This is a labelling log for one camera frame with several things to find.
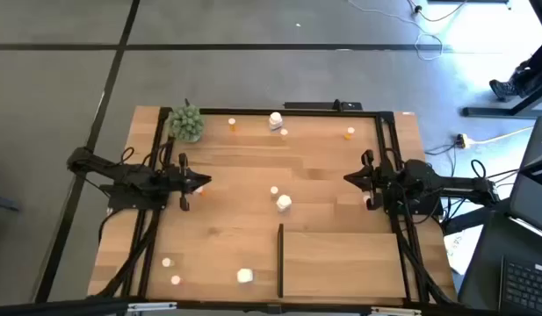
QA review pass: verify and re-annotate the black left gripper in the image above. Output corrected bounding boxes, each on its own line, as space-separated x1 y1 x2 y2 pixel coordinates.
164 152 213 212

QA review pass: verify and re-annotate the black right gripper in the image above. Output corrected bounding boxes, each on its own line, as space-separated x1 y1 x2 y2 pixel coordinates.
343 148 388 212

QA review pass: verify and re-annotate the green succulent in white pot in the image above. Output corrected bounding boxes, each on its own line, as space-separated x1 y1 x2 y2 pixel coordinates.
167 104 206 144

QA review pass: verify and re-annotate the black mounting bar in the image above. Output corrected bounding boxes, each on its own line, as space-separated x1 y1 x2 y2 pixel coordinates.
283 99 364 111

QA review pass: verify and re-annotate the white Trader Joe's melatonin bottle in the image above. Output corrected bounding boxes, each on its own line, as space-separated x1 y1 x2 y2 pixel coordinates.
235 267 255 285

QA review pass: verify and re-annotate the black desk crossbar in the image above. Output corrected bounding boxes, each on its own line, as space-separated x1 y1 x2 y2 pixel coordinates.
441 197 513 236

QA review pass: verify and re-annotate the white paper sheet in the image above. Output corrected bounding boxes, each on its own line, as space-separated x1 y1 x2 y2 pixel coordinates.
444 226 473 276

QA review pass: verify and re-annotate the black desk foot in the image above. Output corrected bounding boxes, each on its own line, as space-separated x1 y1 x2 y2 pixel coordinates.
462 78 542 119

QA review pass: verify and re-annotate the dark desk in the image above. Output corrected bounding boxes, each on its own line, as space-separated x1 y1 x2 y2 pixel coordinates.
457 209 542 316

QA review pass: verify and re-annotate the person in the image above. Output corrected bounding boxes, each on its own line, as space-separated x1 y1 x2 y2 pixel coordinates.
488 37 542 102

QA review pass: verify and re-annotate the grey laptop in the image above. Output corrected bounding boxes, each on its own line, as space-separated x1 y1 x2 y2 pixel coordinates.
509 114 542 241

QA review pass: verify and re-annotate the black rig beam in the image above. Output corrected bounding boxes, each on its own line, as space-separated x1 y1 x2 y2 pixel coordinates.
0 298 542 316

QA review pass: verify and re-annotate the black laptop keyboard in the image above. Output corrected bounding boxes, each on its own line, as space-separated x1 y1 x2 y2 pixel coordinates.
498 255 542 316

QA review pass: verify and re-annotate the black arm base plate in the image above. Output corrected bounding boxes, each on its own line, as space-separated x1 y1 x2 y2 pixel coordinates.
106 175 171 212
381 182 445 217

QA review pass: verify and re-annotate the wooden shelf black frame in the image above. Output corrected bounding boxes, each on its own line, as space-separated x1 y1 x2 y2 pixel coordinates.
276 222 408 299

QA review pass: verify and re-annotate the black cable bundle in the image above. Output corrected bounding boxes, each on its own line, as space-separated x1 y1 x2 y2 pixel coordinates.
391 214 457 306
97 209 161 299

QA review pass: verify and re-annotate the silver aluminium bracket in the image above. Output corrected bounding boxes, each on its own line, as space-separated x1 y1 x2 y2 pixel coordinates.
370 306 423 316
127 301 177 312

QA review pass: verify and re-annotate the white floor cable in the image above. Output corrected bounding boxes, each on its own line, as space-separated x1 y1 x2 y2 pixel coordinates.
347 0 445 62

